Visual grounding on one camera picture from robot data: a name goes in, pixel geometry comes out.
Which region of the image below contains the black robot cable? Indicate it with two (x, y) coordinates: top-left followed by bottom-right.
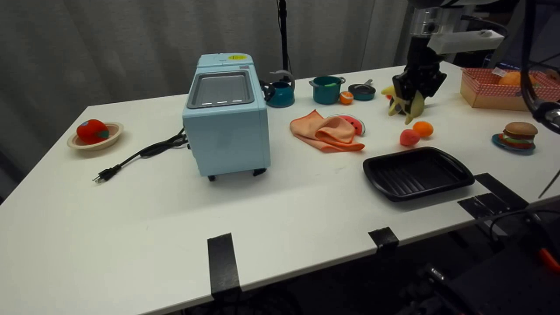
(518, 0), (560, 137)

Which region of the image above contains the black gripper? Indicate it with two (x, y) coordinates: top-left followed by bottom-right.
(392, 45), (446, 101)

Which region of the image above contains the orange plush fruit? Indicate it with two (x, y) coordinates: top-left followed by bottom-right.
(413, 122), (434, 139)

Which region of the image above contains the beige small plate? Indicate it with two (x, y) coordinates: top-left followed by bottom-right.
(66, 120), (122, 153)

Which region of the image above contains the yellow banana plush toy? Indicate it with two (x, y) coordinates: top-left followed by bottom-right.
(381, 87), (425, 125)

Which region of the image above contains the toy burger on blue plate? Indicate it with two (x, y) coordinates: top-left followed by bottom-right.
(492, 122), (537, 155)

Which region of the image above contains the black power cord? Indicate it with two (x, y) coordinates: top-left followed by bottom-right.
(94, 129), (189, 186)

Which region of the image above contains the orange cloth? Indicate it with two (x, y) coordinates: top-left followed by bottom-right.
(289, 111), (364, 153)

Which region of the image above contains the teal toy pot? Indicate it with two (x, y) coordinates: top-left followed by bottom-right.
(310, 76), (345, 106)

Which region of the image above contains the teal toy kettle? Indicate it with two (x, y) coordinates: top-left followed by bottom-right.
(261, 71), (296, 109)

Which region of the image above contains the black toy pot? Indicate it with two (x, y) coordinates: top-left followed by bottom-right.
(348, 80), (376, 102)

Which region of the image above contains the red tomato plush toy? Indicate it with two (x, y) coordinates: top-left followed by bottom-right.
(77, 120), (108, 144)

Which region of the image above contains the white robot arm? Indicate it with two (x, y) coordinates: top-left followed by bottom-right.
(392, 0), (509, 102)

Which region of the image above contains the toy watermelon slice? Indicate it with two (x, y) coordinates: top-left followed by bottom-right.
(339, 116), (366, 137)

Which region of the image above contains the red strawberry plush toy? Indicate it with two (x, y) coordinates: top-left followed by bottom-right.
(399, 130), (420, 148)

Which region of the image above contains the toy orange half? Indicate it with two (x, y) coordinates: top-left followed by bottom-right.
(339, 92), (353, 106)

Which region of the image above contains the light blue toaster oven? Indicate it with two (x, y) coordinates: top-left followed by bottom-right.
(182, 53), (271, 181)

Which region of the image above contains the black grill tray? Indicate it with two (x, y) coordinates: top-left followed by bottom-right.
(362, 148), (474, 202)

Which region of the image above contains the black camera stand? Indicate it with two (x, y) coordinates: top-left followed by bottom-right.
(276, 0), (290, 71)

